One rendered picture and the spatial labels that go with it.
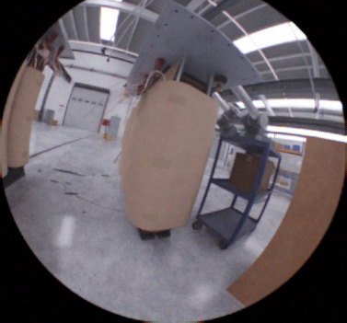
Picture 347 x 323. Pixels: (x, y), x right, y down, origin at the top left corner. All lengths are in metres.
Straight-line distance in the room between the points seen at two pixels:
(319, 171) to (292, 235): 0.27
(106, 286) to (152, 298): 0.24
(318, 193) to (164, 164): 0.71
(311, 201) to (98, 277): 1.02
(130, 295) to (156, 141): 0.84
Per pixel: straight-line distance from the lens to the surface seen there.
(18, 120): 1.48
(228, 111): 2.55
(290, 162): 5.40
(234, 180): 1.16
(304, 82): 7.56
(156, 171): 0.62
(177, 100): 0.63
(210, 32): 0.75
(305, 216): 0.60
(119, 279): 0.82
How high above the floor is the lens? 0.75
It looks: 3 degrees down
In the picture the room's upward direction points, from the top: 14 degrees clockwise
